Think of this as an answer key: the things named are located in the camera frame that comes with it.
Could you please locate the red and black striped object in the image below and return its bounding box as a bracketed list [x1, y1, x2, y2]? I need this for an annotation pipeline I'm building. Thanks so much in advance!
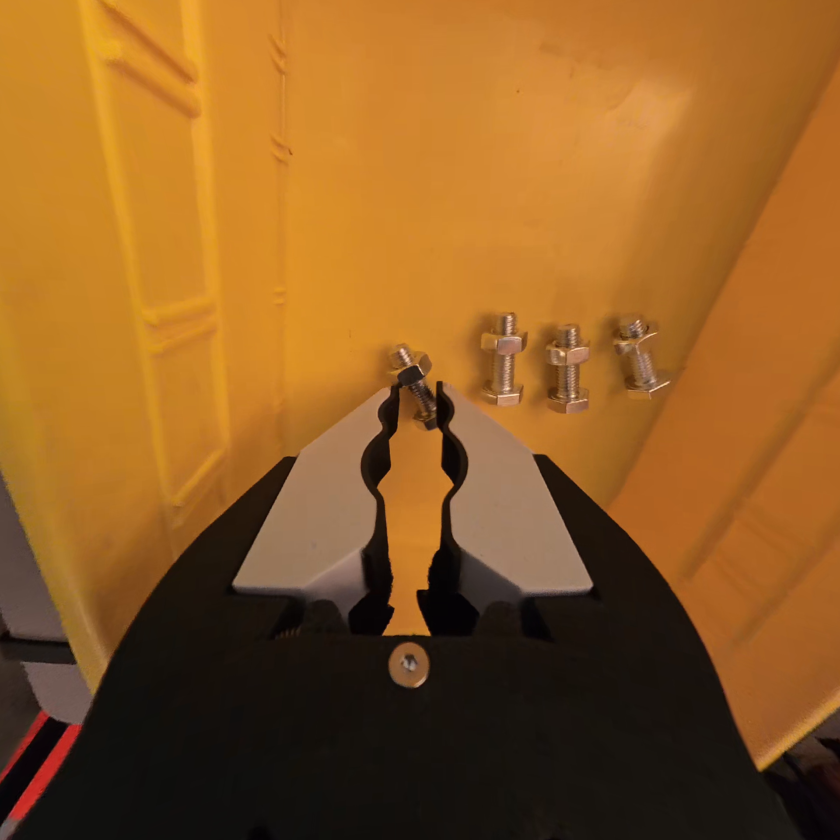
[0, 709, 83, 824]

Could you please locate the yellow plastic bin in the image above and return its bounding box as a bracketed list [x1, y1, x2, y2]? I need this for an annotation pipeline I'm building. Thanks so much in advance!
[0, 0, 840, 772]

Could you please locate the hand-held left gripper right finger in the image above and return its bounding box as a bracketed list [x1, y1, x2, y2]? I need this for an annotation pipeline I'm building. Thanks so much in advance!
[416, 382, 595, 636]

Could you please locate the steel hex bolt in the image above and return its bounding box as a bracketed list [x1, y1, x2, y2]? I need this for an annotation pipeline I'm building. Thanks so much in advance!
[546, 323, 590, 414]
[480, 311, 528, 406]
[390, 341, 439, 432]
[617, 314, 672, 400]

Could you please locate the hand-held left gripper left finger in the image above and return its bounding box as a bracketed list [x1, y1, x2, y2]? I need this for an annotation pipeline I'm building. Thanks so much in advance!
[231, 386, 403, 636]

